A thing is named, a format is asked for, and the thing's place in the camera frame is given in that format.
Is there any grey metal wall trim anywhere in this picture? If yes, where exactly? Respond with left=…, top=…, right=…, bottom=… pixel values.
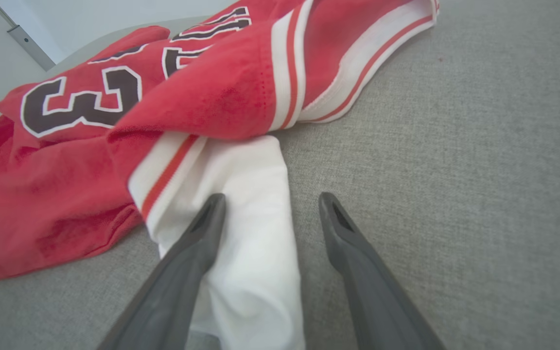
left=0, top=0, right=58, bottom=71

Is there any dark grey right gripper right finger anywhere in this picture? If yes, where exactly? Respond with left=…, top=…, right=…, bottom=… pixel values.
left=318, top=192, right=446, bottom=350

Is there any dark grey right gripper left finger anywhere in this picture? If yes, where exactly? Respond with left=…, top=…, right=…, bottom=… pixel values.
left=96, top=193, right=228, bottom=350

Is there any red jersey with white sleeve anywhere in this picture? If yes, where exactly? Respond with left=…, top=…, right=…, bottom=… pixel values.
left=0, top=0, right=441, bottom=350

